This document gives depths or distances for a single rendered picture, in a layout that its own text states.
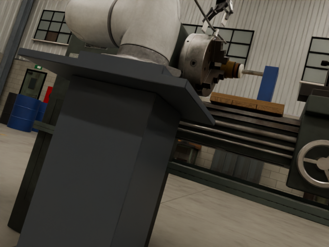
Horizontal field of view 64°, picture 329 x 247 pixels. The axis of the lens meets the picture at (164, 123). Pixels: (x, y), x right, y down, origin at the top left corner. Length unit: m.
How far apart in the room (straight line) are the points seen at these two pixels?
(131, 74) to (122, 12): 0.31
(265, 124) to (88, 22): 0.76
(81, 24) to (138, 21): 0.21
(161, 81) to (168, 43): 0.27
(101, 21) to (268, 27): 8.22
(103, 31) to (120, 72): 0.31
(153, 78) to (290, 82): 7.85
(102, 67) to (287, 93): 7.74
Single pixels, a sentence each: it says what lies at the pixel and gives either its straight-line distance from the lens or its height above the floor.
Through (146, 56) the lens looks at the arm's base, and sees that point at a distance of 0.74.
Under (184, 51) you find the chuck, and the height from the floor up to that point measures 1.08.
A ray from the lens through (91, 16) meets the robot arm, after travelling 0.88.
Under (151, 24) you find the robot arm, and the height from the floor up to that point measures 0.92.
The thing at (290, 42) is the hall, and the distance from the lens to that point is 8.75.
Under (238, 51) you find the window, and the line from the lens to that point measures 8.64.
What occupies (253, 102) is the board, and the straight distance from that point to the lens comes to 1.15.
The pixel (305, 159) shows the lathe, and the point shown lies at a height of 0.70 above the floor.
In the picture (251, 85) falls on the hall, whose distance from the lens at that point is 8.23.
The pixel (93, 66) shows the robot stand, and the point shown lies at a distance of 0.61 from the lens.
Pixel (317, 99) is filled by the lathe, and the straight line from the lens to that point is 1.03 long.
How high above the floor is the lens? 0.61
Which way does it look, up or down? 5 degrees up
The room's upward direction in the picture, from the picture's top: 16 degrees clockwise
